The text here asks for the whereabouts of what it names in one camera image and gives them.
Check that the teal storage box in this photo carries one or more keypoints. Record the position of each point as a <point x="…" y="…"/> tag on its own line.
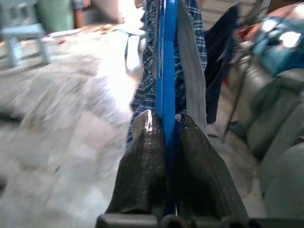
<point x="280" y="42"/>

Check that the blue plastic hanger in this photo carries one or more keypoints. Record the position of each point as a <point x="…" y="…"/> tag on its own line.
<point x="168" y="71"/>

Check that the navy garment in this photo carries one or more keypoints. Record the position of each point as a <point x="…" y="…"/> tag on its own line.
<point x="218" y="59"/>

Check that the red ball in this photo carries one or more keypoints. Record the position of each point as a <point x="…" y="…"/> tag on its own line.
<point x="62" y="41"/>

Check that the green laundry basket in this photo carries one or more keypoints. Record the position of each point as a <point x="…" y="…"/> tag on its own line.
<point x="54" y="14"/>

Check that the grey-green leather sofa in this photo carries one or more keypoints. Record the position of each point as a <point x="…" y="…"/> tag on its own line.
<point x="280" y="142"/>

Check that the light blue children's chair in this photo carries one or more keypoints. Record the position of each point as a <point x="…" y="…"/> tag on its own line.
<point x="133" y="47"/>
<point x="23" y="31"/>

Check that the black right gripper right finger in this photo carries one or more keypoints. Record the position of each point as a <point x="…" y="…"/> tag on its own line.
<point x="204" y="178"/>

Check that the blue checked garment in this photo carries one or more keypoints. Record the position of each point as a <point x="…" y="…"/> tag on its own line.
<point x="148" y="83"/>

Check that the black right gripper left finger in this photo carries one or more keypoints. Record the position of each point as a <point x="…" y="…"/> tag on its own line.
<point x="140" y="166"/>

